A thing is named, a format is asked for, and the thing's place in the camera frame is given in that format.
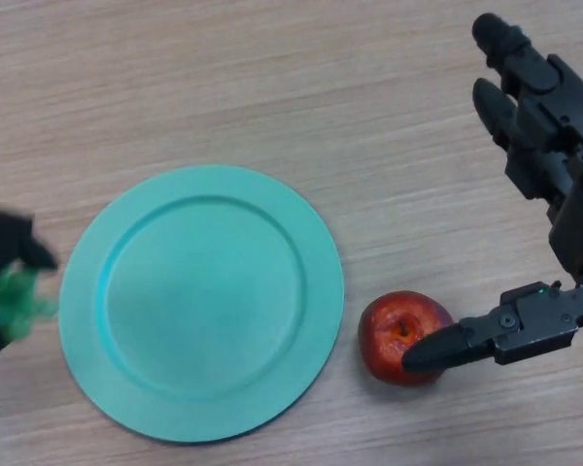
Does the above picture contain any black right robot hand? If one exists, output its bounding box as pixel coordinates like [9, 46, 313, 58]
[400, 13, 583, 375]

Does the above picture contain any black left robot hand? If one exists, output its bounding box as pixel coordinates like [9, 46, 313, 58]
[0, 209, 59, 364]

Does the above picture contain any green grape bunch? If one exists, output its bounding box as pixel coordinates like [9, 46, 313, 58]
[0, 261, 59, 344]

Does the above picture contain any green round plate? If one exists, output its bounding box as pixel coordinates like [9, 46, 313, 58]
[57, 164, 346, 444]

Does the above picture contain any red apple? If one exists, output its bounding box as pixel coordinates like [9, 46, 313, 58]
[358, 289, 455, 387]

